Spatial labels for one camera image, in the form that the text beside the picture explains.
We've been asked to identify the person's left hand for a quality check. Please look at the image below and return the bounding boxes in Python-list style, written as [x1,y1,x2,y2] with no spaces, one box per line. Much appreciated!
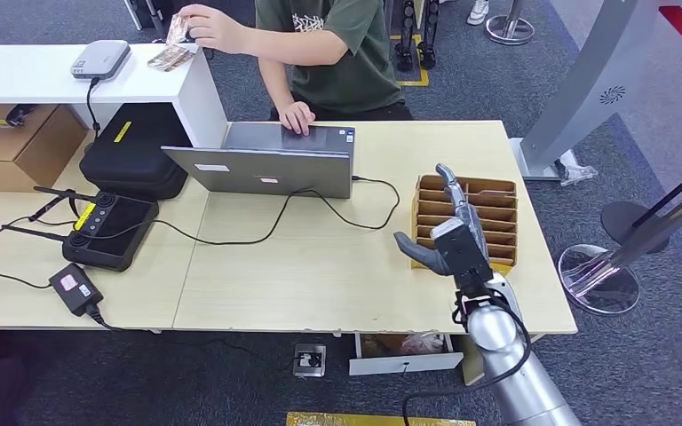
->
[177,4,250,55]

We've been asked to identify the person's right hand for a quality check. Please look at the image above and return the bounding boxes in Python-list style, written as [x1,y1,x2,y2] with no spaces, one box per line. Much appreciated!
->
[279,100,317,138]

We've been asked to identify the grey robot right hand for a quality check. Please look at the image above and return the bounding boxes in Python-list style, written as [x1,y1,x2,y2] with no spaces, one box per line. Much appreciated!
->
[393,163,492,278]

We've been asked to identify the thin patterned card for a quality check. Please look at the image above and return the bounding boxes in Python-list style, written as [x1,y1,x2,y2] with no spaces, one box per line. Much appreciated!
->
[165,13,193,47]

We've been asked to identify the cardboard card organizer box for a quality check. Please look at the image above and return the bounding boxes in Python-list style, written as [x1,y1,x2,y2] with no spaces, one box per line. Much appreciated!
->
[410,173,519,278]

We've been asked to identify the standing person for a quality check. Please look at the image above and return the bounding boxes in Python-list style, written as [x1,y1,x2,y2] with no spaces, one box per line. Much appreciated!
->
[465,0,490,27]

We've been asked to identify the stack of patterned cards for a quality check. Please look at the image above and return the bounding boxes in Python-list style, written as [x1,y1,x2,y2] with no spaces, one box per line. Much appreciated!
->
[147,43,195,73]

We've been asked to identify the grey laptop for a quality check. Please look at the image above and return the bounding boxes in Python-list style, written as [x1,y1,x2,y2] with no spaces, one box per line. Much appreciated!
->
[161,122,357,201]

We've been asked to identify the pink plastic bag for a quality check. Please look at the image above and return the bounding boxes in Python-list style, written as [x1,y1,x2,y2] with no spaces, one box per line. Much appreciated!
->
[400,334,447,356]

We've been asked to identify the white drawer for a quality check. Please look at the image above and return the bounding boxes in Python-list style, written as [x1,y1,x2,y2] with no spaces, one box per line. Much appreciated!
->
[348,332,464,377]

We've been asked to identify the grey router box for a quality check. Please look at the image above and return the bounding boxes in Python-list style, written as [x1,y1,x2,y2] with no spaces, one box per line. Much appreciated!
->
[70,39,131,81]

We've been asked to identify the yellow edged floor mat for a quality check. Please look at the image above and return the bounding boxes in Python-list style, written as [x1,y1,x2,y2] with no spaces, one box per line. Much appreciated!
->
[389,34,431,88]

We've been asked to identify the black upright leg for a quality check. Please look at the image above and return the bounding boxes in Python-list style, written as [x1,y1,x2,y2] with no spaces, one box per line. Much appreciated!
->
[393,0,417,73]
[417,0,440,70]

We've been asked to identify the black carrying case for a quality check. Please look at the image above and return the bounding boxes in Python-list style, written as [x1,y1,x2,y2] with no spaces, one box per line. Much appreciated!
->
[79,103,194,201]

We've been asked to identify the metal floor socket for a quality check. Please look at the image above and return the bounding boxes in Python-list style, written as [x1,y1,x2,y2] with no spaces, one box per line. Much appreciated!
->
[292,343,328,379]

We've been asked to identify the clear plastic bag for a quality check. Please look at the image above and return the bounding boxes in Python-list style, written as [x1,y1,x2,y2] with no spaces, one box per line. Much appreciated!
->
[554,151,599,189]

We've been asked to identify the chrome stanchion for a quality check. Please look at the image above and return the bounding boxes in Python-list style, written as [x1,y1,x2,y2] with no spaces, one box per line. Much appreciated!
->
[484,0,535,46]
[557,173,682,318]

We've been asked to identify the gold floor mat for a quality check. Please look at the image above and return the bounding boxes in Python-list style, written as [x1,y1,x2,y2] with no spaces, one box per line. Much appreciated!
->
[286,412,476,426]

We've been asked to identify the white desk shelf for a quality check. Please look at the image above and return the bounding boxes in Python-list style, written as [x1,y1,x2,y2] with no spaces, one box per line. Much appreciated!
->
[0,43,228,149]

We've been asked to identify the black stanchion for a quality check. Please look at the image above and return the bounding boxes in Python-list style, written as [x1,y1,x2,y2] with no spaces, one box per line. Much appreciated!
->
[600,154,682,255]

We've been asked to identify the black remote controller with antennas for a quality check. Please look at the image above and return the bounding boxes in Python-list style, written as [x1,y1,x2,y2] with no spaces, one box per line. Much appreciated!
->
[0,185,160,272]

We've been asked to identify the brown cardboard box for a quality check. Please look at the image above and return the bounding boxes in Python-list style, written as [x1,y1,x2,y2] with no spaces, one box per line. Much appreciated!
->
[0,104,89,194]

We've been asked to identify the black power adapter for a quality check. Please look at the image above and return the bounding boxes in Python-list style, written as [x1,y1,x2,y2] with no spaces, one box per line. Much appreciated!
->
[48,263,105,318]

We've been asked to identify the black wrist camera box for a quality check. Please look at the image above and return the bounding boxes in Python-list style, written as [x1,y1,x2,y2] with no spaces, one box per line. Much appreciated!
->
[432,218,494,289]

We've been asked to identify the white frame leg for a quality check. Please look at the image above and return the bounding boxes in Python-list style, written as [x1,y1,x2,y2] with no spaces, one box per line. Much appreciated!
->
[123,0,170,40]

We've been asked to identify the black laptop cable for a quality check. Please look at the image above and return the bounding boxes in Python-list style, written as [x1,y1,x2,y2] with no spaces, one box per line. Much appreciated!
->
[75,175,402,247]

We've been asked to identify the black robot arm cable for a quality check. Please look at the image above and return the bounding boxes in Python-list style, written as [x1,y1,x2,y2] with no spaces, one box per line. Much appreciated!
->
[400,292,533,426]

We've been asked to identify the black router cable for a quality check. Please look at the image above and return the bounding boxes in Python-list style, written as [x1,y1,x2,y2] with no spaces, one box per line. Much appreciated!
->
[85,76,103,140]

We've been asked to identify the black strap on box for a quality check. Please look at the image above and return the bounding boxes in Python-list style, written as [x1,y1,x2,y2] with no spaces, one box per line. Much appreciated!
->
[4,104,42,128]

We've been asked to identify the silver gate post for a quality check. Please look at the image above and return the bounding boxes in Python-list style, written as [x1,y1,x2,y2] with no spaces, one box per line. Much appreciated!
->
[508,0,682,182]

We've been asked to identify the black adapter input cable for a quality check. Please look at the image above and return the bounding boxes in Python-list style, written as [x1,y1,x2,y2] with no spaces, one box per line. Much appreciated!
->
[0,268,52,290]

